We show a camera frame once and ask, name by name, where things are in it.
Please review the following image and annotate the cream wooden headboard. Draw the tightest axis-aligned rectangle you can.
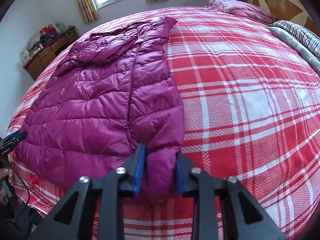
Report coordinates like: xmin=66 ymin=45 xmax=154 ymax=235
xmin=253 ymin=0 xmax=319 ymax=35

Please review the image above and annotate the brown wooden desk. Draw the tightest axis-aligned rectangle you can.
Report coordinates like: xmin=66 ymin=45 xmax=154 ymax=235
xmin=23 ymin=26 xmax=79 ymax=81

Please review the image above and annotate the magenta quilted down jacket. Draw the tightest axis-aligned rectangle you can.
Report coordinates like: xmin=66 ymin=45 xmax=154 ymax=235
xmin=15 ymin=16 xmax=184 ymax=203

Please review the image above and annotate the black cable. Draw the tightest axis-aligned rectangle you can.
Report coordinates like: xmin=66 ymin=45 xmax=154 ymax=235
xmin=0 ymin=158 xmax=31 ymax=222

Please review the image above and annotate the pink folded quilt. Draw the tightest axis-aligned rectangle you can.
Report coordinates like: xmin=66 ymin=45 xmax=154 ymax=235
xmin=208 ymin=0 xmax=276 ymax=24

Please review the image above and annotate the grey floral pillow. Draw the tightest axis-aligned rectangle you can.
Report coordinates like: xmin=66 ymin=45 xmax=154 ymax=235
xmin=269 ymin=26 xmax=319 ymax=75

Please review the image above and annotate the clutter pile on desk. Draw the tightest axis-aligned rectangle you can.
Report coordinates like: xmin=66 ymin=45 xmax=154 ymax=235
xmin=20 ymin=22 xmax=74 ymax=64

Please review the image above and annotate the yellow curtain left of side window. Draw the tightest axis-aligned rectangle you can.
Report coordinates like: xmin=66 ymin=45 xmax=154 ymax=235
xmin=75 ymin=0 xmax=99 ymax=24

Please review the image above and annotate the person's left hand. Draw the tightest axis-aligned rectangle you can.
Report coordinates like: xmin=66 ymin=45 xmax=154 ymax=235
xmin=1 ymin=157 xmax=15 ymax=205

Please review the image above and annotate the black white striped pillow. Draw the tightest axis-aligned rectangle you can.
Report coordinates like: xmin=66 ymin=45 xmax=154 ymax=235
xmin=270 ymin=20 xmax=319 ymax=60

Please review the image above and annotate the red white plaid bedsheet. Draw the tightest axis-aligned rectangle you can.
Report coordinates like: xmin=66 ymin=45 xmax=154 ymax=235
xmin=6 ymin=6 xmax=320 ymax=240

